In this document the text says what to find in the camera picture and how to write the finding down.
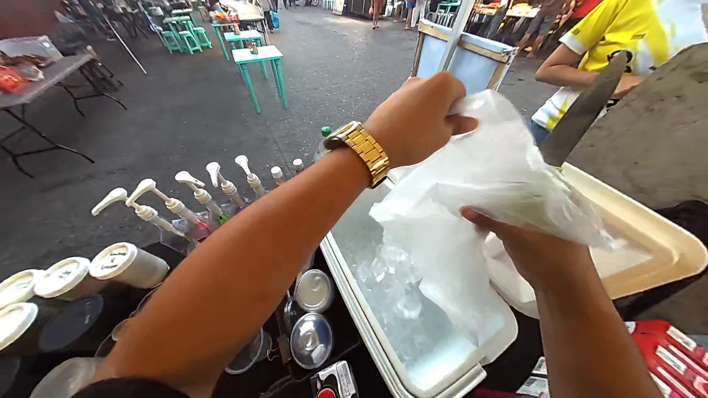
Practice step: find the jar with white lid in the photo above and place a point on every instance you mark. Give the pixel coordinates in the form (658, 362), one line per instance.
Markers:
(14, 323)
(130, 265)
(61, 276)
(19, 284)

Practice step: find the person's left thumb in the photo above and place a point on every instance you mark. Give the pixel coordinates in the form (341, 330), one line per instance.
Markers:
(462, 124)

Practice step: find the heap of ice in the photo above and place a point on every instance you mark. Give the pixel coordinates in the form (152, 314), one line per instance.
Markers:
(395, 282)

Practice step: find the white ice cooler box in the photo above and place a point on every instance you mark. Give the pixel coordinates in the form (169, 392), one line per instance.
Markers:
(362, 320)

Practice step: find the translucent white plastic bag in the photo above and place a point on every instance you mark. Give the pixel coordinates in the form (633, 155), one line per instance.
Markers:
(487, 166)

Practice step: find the blue panel with wooden frame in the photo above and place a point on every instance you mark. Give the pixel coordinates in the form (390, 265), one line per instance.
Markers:
(478, 58)

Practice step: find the black white box, red circle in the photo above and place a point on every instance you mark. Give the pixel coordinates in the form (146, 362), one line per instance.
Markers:
(334, 381)

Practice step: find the cream plastic tray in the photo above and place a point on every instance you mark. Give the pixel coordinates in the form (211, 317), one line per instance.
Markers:
(672, 251)

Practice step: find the person's left hand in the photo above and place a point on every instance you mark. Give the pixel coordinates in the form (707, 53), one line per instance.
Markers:
(415, 121)

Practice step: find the stack of red boxes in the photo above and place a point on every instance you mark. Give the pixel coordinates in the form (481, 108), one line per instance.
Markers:
(672, 356)

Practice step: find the grey folding table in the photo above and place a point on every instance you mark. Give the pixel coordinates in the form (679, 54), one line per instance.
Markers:
(50, 80)

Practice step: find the red plastic bag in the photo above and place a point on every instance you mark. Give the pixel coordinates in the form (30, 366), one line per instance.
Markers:
(12, 81)

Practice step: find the round clear plastic lid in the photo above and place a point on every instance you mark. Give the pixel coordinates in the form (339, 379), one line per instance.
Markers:
(313, 290)
(311, 340)

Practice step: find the clear plastic cup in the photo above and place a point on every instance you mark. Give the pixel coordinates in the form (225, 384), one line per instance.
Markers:
(249, 354)

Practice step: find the person's left fingers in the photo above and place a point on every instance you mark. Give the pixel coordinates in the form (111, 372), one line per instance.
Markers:
(448, 87)

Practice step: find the person's right forearm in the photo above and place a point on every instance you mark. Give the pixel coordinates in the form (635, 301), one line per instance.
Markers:
(592, 337)

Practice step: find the person's right thumb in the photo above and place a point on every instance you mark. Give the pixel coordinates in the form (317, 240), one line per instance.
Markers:
(480, 218)

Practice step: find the green table with stools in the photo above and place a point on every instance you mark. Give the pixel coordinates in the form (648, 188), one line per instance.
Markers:
(182, 33)

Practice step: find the clear bottle with green cap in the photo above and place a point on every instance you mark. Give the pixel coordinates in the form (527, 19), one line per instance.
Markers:
(325, 135)

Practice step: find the translucent round container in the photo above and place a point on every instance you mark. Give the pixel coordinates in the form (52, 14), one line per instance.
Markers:
(63, 381)

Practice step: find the person's right hand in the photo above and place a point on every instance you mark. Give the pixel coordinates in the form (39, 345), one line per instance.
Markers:
(539, 257)

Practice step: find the person's left forearm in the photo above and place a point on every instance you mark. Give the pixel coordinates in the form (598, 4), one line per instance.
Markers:
(232, 265)

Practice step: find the small green white-topped table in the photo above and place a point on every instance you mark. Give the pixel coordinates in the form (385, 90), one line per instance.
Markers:
(259, 55)

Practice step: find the black tablecloth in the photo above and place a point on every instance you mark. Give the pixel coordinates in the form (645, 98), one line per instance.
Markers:
(282, 381)

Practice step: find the white metal pole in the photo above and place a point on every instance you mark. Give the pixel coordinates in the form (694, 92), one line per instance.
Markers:
(457, 36)

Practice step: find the bottle with white cap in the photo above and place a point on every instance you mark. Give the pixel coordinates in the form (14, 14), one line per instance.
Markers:
(277, 173)
(298, 164)

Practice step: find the white syrup pump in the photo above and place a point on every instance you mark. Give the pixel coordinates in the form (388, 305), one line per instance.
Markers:
(146, 213)
(204, 196)
(253, 179)
(227, 185)
(177, 205)

